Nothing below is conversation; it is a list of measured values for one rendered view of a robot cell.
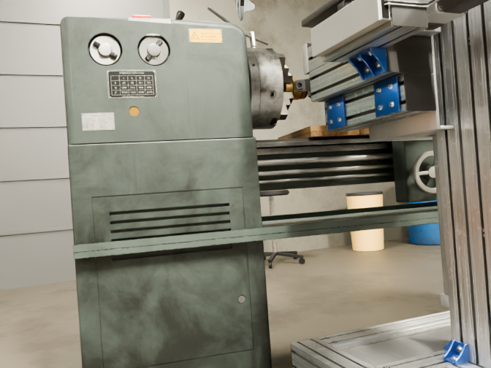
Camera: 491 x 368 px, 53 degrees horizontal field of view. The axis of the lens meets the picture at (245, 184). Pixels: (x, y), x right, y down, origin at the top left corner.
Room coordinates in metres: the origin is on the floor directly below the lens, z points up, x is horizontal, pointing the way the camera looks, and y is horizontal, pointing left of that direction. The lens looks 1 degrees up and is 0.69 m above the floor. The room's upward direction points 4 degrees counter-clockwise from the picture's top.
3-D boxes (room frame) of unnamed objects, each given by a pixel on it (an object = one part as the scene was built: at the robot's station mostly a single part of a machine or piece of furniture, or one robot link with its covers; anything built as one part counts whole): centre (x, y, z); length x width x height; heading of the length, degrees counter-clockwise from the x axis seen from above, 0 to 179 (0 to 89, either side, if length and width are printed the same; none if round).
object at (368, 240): (4.93, -1.19, 0.29); 0.38 x 0.36 x 0.58; 22
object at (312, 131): (1.99, -0.35, 0.88); 0.36 x 0.30 x 0.04; 15
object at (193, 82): (1.78, 0.31, 1.06); 0.59 x 0.48 x 0.39; 105
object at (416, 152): (1.84, -0.71, 0.73); 0.27 x 0.12 x 0.27; 105
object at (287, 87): (1.95, -0.22, 1.08); 0.09 x 0.09 x 0.09; 17
